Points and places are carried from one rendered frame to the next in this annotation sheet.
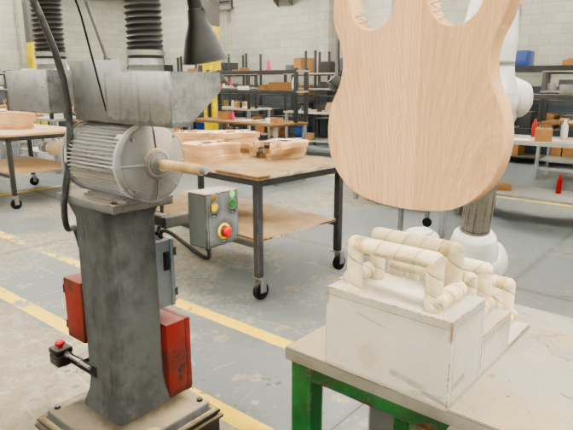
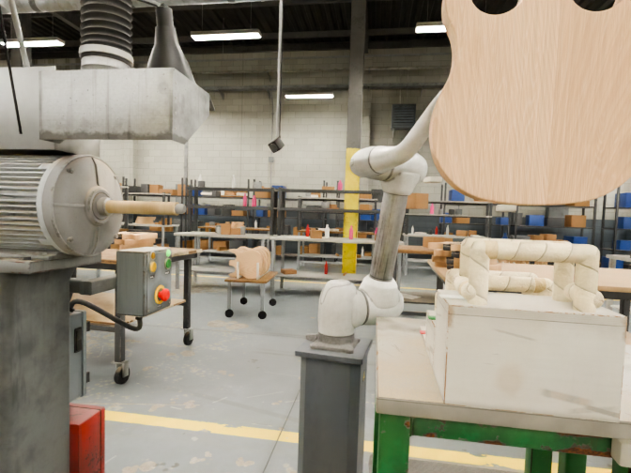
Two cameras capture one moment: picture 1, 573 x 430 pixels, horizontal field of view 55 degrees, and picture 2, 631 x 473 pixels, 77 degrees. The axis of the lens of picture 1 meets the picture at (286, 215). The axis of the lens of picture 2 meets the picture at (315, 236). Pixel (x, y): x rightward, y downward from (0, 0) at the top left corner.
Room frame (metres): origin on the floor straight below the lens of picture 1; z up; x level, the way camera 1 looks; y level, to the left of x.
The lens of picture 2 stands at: (0.61, 0.45, 1.24)
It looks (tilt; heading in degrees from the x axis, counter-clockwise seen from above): 3 degrees down; 329
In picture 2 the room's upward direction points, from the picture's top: 2 degrees clockwise
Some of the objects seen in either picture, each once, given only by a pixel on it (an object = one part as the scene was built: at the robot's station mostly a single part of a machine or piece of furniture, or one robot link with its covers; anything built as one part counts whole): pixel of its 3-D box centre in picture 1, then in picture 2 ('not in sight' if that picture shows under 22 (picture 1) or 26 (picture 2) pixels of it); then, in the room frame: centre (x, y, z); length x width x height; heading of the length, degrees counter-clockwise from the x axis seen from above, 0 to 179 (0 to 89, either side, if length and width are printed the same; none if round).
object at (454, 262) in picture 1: (454, 274); (563, 275); (0.99, -0.32, 1.15); 0.03 x 0.03 x 0.09
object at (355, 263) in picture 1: (355, 265); (478, 276); (1.03, -0.14, 1.15); 0.03 x 0.03 x 0.09
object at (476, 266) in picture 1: (448, 261); (491, 277); (1.16, -0.36, 1.12); 0.20 x 0.03 x 0.03; 49
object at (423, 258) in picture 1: (393, 251); (532, 251); (0.98, -0.20, 1.20); 0.20 x 0.03 x 0.03; 49
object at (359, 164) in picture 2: not in sight; (369, 162); (1.83, -0.52, 1.46); 0.18 x 0.14 x 0.13; 175
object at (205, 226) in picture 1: (196, 223); (120, 288); (1.99, 0.34, 0.99); 0.24 x 0.21 x 0.26; 50
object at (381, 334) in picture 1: (402, 332); (516, 347); (1.02, -0.23, 1.02); 0.27 x 0.15 x 0.17; 50
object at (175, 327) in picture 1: (160, 340); (58, 449); (2.02, 0.50, 0.49); 0.25 x 0.12 x 0.37; 50
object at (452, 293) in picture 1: (448, 294); (579, 294); (0.95, -0.30, 1.12); 0.11 x 0.03 x 0.03; 140
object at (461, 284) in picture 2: (361, 272); (466, 287); (1.07, -0.15, 1.12); 0.11 x 0.03 x 0.03; 140
